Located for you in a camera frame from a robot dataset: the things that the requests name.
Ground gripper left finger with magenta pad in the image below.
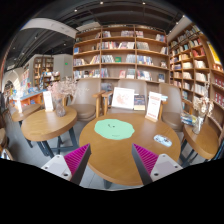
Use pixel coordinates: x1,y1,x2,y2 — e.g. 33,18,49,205
42,144,91,185

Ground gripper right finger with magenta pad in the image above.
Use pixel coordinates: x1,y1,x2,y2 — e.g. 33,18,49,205
132,144,182,185

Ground green round mouse pad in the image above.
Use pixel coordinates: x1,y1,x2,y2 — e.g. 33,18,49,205
94,119,135,140

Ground round wooden centre table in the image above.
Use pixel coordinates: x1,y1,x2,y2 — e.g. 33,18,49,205
79,113,181,189

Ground round wooden table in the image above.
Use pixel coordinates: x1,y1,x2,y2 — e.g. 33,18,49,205
21,106,78,158
79,113,181,189
180,123,219,167

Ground round wooden left table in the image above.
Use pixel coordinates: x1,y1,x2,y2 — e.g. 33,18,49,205
21,106,78,158

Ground white sign in wooden stand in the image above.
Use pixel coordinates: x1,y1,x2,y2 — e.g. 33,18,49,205
145,91,161,122

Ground beige armchair right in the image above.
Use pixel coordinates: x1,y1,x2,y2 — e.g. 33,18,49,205
159,83,183,132

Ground beige armchair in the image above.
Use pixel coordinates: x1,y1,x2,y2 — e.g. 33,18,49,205
159,83,183,132
70,78,104,121
103,79,148,115

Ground stack of books right table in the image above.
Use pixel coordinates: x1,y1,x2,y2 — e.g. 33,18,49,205
180,112,197,126

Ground round wooden right table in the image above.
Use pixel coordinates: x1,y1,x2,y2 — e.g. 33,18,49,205
180,123,219,167

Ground dark book on chair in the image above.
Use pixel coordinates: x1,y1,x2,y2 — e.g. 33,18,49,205
134,95,145,111

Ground beige armchair left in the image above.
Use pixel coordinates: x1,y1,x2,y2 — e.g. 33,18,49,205
70,78,104,121

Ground white sign on left table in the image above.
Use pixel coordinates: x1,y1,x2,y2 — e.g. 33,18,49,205
43,91,53,112

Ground white framed picture board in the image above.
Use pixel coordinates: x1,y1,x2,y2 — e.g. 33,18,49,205
112,87,134,109

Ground small round table far left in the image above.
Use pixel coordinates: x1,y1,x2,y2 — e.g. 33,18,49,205
12,104,41,126

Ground orange display counter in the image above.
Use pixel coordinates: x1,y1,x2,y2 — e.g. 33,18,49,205
9,92,43,107

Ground glass vase with pink flowers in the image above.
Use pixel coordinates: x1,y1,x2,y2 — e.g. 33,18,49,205
47,77,77,117

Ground beige armchair middle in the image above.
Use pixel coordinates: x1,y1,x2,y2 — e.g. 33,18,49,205
103,79,148,115

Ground glass vase with dried flowers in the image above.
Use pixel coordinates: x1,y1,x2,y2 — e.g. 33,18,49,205
193,96,214,134

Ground distant wooden bookshelf left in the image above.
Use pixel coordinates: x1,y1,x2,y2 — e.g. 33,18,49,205
33,56,54,89

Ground large wooden bookshelf centre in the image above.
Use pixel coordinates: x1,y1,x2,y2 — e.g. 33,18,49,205
73,24,170,83

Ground wooden bookshelf right wall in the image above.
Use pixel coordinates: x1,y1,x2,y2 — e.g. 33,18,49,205
168,23,224,135

